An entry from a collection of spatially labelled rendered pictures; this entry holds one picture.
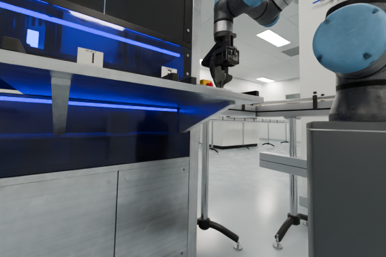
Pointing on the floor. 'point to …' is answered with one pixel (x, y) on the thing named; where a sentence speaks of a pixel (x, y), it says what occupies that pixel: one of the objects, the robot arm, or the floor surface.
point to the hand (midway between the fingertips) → (218, 88)
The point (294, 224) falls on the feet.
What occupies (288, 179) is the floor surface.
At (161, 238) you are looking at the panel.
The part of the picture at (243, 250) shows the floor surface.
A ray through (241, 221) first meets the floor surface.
